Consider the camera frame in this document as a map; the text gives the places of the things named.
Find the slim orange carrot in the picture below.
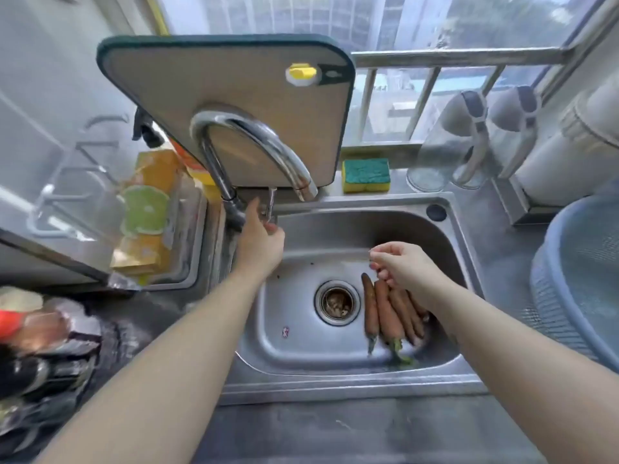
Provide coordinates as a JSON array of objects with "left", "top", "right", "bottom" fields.
[{"left": 361, "top": 273, "right": 382, "bottom": 357}]

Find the beige capped bottle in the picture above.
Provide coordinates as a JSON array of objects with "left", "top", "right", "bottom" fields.
[{"left": 0, "top": 286, "right": 44, "bottom": 314}]

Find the steel drain strainer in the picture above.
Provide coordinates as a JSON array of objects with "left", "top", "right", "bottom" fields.
[{"left": 314, "top": 280, "right": 361, "bottom": 327}]

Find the transparent plastic packet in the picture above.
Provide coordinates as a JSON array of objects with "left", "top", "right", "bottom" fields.
[{"left": 166, "top": 173, "right": 197, "bottom": 281}]

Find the person's left forearm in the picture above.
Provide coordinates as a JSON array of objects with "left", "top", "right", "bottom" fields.
[{"left": 34, "top": 273, "right": 279, "bottom": 464}]

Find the dark soy sauce bottle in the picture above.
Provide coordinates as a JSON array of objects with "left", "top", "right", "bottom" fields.
[{"left": 0, "top": 354, "right": 95, "bottom": 397}]

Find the yellow green sponge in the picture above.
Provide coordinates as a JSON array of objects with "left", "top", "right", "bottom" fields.
[{"left": 342, "top": 158, "right": 391, "bottom": 194}]

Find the white wall hook rack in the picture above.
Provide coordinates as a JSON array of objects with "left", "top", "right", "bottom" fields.
[{"left": 26, "top": 113, "right": 132, "bottom": 240}]

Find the glass pitcher with grey lid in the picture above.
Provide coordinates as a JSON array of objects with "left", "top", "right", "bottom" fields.
[
  {"left": 406, "top": 90, "right": 489, "bottom": 194},
  {"left": 452, "top": 85, "right": 542, "bottom": 190}
]

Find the chrome faucet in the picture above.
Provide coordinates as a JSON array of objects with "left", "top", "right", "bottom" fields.
[{"left": 189, "top": 108, "right": 320, "bottom": 235}]

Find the orange box with lime picture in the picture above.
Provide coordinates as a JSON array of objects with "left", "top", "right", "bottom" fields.
[{"left": 110, "top": 149, "right": 187, "bottom": 278}]

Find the white duct pipe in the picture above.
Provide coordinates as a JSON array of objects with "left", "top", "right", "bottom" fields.
[{"left": 513, "top": 79, "right": 619, "bottom": 208}]

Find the steel window guard rail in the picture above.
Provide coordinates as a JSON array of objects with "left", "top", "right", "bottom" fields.
[{"left": 340, "top": 45, "right": 586, "bottom": 150}]

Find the clear plastic bag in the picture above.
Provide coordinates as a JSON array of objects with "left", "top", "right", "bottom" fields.
[{"left": 106, "top": 270, "right": 146, "bottom": 291}]

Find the red capped sauce bottle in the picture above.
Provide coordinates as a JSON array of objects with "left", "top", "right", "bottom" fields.
[{"left": 0, "top": 307, "right": 103, "bottom": 356}]

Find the orange carrot with leafy stem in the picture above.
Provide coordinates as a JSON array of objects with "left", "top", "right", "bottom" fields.
[{"left": 373, "top": 278, "right": 417, "bottom": 367}]

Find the window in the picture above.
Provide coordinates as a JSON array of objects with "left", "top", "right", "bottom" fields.
[{"left": 154, "top": 0, "right": 619, "bottom": 155}]

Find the person's left hand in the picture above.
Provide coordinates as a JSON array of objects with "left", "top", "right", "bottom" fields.
[{"left": 233, "top": 197, "right": 287, "bottom": 286}]

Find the stainless steel sink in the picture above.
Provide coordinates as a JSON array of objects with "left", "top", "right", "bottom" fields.
[{"left": 217, "top": 190, "right": 490, "bottom": 407}]

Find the beige green-rimmed cutting board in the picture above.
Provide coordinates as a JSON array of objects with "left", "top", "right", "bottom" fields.
[{"left": 96, "top": 34, "right": 357, "bottom": 189}]

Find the blue plastic colander basin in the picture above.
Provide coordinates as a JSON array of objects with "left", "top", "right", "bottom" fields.
[{"left": 528, "top": 190, "right": 619, "bottom": 374}]

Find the white plastic tray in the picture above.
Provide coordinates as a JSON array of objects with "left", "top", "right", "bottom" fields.
[{"left": 144, "top": 178, "right": 209, "bottom": 291}]

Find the person's right forearm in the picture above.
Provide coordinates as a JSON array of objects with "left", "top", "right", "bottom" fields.
[{"left": 427, "top": 282, "right": 619, "bottom": 464}]

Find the person's right hand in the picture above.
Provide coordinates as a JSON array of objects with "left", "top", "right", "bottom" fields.
[{"left": 369, "top": 241, "right": 453, "bottom": 311}]

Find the yellow dish soap pump bottle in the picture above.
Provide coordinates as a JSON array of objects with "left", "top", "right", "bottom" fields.
[{"left": 132, "top": 106, "right": 223, "bottom": 201}]

